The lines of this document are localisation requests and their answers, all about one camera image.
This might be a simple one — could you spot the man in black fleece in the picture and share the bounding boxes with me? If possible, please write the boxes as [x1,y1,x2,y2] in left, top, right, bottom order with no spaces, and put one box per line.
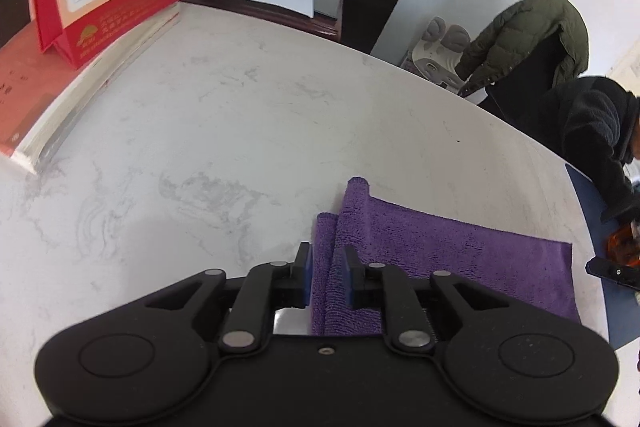
[478,75,639,206]

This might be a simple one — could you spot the red notebook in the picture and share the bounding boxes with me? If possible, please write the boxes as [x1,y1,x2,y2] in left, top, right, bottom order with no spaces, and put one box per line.
[1,3,179,174]

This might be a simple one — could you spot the purple towel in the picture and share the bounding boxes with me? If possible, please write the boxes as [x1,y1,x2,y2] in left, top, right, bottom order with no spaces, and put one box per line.
[311,178,579,336]

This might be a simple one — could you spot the grey slippers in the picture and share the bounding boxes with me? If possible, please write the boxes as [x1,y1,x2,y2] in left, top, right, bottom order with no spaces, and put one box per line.
[400,16,471,94]

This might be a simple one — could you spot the green puffer jacket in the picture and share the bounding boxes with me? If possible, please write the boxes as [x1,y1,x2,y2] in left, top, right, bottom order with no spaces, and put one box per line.
[454,0,589,98]

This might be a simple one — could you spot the glass teapot with tea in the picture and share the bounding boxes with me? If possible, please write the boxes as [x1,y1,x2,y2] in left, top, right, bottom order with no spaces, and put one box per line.
[605,220,640,268]

